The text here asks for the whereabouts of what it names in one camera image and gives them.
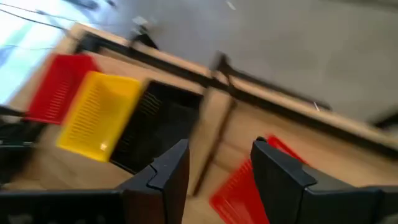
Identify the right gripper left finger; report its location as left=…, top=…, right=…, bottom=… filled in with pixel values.
left=119, top=139, right=191, bottom=224

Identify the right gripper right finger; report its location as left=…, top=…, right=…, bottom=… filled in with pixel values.
left=251, top=138, right=384, bottom=224

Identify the red plastic mesh basket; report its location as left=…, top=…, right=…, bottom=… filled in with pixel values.
left=24, top=53, right=102, bottom=125
left=208, top=134, right=310, bottom=224

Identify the black plastic mesh basket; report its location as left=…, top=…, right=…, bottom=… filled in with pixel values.
left=109, top=80, right=205, bottom=175

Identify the yellow plastic mesh basket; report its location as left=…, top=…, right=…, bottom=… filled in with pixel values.
left=55, top=70, right=143, bottom=163

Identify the black clamp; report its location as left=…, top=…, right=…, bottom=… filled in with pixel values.
left=132, top=30, right=159, bottom=50

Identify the black metal shelf end frame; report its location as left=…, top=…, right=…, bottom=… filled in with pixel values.
left=192, top=52, right=237, bottom=197

